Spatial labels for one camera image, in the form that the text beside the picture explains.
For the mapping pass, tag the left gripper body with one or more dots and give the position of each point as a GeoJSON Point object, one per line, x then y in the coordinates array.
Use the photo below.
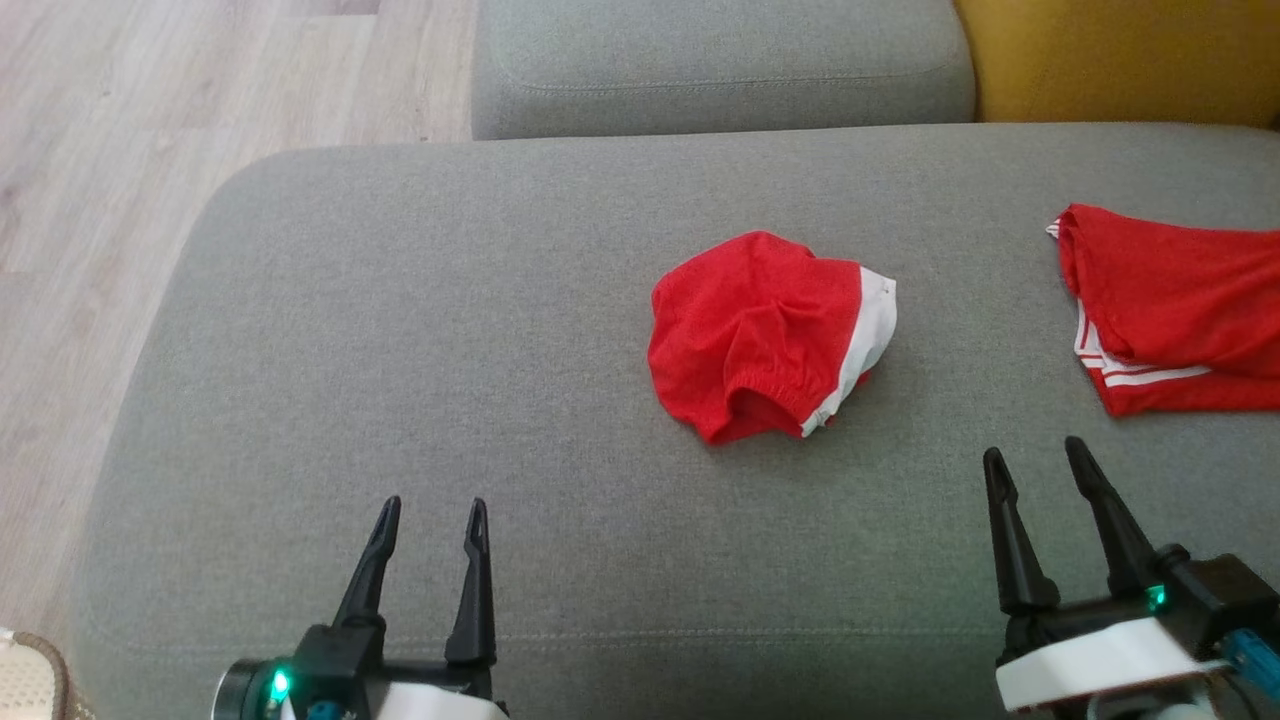
{"type": "Point", "coordinates": [340, 665]}

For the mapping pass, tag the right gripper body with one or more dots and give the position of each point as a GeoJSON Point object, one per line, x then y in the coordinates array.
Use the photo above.
{"type": "Point", "coordinates": [1130, 610]}

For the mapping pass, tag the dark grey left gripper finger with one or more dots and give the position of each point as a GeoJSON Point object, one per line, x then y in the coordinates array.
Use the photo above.
{"type": "Point", "coordinates": [368, 580]}
{"type": "Point", "coordinates": [474, 600]}

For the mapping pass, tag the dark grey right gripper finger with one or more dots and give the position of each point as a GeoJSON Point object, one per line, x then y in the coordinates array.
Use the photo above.
{"type": "Point", "coordinates": [1120, 540]}
{"type": "Point", "coordinates": [1015, 550]}

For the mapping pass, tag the red basketball jersey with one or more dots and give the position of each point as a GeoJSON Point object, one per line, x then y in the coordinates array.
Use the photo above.
{"type": "Point", "coordinates": [1180, 290]}

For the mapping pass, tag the red white basketball shorts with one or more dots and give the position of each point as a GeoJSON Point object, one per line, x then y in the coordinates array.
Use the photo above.
{"type": "Point", "coordinates": [750, 330]}

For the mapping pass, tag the grey sofa chaise seat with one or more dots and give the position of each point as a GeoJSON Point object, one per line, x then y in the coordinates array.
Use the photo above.
{"type": "Point", "coordinates": [450, 350]}

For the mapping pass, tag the beige floor rug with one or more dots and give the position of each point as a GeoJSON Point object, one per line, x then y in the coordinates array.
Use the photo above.
{"type": "Point", "coordinates": [25, 680]}

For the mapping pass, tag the yellow sofa backrest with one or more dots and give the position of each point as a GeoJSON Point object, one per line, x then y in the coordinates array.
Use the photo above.
{"type": "Point", "coordinates": [1120, 60]}

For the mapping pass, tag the grey sofa seat cushion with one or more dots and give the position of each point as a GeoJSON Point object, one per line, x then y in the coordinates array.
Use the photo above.
{"type": "Point", "coordinates": [720, 60]}

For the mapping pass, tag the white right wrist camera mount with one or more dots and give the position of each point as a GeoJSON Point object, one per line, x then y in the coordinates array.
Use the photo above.
{"type": "Point", "coordinates": [1090, 660]}

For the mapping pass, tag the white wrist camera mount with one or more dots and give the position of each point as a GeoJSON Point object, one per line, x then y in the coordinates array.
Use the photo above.
{"type": "Point", "coordinates": [1090, 660]}
{"type": "Point", "coordinates": [430, 705]}

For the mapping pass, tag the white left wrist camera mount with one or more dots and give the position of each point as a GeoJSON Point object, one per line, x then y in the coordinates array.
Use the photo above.
{"type": "Point", "coordinates": [430, 705]}

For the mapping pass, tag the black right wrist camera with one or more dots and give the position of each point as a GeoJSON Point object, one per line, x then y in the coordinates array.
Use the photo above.
{"type": "Point", "coordinates": [1235, 595]}

